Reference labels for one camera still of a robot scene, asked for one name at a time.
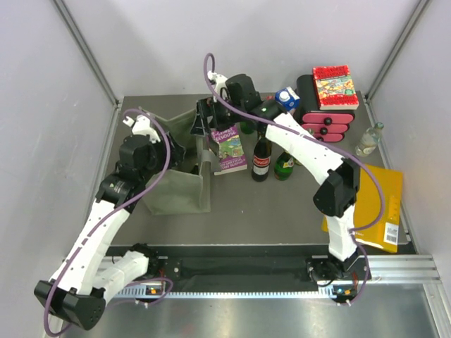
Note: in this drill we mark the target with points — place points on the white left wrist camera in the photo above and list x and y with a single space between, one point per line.
141 125

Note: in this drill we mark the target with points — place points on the aluminium frame rail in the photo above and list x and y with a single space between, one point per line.
404 269

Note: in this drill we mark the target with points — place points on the clear green-cap bottle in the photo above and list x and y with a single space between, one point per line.
369 140

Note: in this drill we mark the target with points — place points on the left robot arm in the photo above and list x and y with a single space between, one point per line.
78 293

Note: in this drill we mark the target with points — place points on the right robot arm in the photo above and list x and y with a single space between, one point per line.
235 100

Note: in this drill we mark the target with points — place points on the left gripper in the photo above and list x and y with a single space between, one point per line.
177 152

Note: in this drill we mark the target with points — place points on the cola bottle red cap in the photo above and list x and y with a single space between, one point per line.
261 159

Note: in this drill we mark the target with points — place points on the red comic book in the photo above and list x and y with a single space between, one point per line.
335 88

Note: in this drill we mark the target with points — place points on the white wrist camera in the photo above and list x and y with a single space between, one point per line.
141 125
218 81

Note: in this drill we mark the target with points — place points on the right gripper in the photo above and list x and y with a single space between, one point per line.
210 108

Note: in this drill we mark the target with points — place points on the blue juice carton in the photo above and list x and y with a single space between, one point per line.
288 98

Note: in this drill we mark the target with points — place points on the black pink drawer unit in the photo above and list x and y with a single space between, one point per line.
328 126

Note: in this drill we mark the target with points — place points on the purple treehouse book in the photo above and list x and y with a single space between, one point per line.
230 153

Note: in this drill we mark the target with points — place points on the yellow folder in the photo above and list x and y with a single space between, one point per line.
373 220

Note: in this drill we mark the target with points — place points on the green perrier bottle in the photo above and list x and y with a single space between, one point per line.
247 127
284 166

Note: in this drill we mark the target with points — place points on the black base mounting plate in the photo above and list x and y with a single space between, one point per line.
248 268

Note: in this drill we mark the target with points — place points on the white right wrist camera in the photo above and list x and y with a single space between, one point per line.
218 81

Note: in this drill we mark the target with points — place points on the green canvas bag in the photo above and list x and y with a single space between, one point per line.
185 188

